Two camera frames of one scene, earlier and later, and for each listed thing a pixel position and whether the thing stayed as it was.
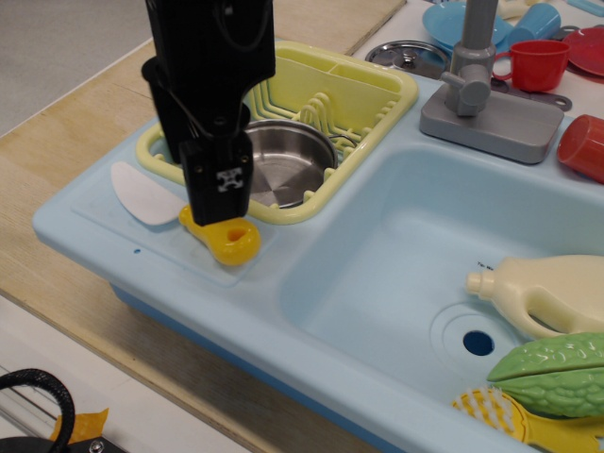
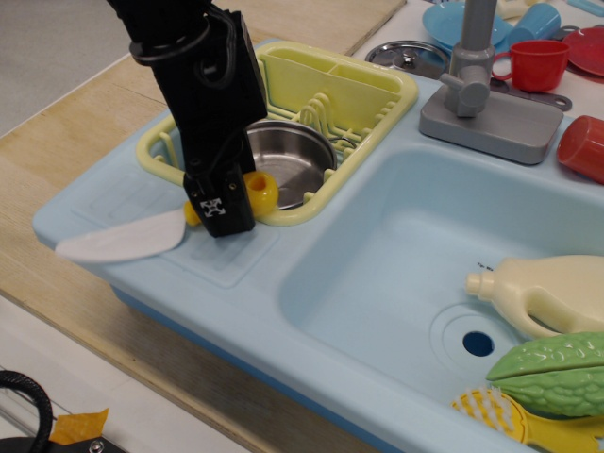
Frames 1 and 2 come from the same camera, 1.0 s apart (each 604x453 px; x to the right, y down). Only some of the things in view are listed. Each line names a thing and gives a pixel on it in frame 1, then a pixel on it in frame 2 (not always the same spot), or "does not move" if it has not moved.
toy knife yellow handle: x=233 y=243 → x=158 y=235
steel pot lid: x=417 y=58 does not move
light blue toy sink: x=358 y=316 does not move
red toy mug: x=536 y=65 does not move
